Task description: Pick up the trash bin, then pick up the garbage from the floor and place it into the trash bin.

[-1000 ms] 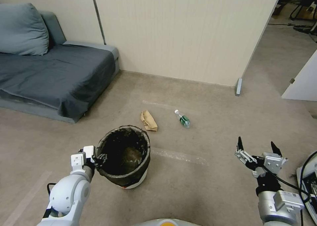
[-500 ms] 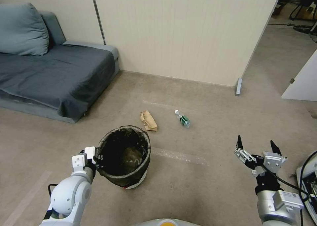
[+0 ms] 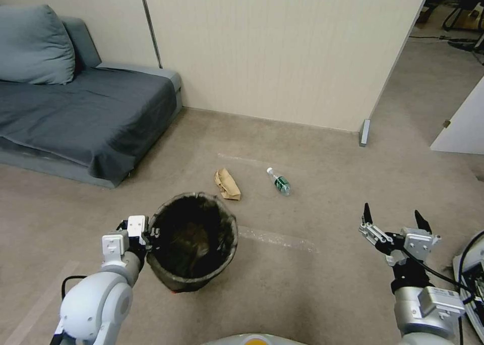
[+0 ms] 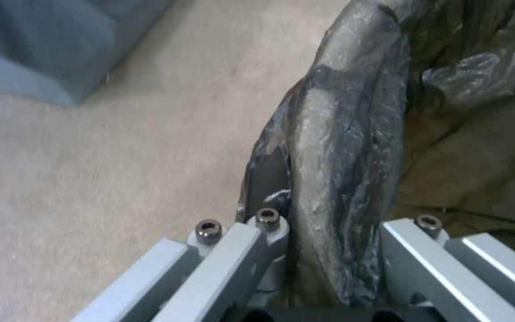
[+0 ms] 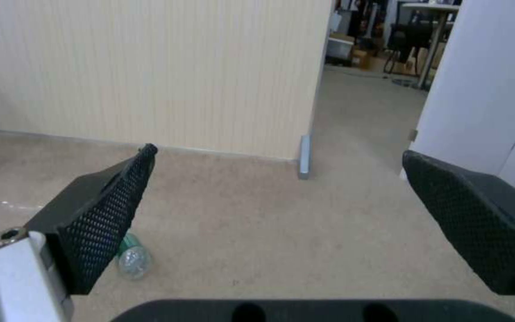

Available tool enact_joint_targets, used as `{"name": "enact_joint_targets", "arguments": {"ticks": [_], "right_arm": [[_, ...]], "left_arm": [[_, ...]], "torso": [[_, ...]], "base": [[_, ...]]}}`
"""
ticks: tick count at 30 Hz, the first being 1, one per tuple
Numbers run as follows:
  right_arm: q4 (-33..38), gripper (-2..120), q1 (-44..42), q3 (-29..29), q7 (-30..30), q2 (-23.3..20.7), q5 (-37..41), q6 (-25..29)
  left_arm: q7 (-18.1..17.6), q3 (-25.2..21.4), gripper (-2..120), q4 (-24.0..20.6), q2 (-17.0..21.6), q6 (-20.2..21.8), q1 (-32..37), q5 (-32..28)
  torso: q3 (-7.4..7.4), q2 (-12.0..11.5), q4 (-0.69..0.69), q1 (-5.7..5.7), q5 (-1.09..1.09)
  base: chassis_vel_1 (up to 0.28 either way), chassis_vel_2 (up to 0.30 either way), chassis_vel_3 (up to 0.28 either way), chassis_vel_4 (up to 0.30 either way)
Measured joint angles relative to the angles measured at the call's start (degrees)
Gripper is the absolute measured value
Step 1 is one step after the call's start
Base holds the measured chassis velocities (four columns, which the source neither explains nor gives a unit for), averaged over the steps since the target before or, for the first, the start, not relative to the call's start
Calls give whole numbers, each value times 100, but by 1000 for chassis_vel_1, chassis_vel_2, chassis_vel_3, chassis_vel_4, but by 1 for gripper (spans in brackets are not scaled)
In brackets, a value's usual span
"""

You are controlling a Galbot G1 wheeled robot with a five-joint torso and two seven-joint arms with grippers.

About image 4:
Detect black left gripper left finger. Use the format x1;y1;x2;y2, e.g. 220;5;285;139
68;157;295;322

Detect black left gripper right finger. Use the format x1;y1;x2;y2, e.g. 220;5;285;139
376;214;515;322

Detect trash bin with grey bag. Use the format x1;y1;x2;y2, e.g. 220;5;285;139
235;0;515;306

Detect blue-grey upholstered furniture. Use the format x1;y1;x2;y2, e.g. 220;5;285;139
0;0;174;109

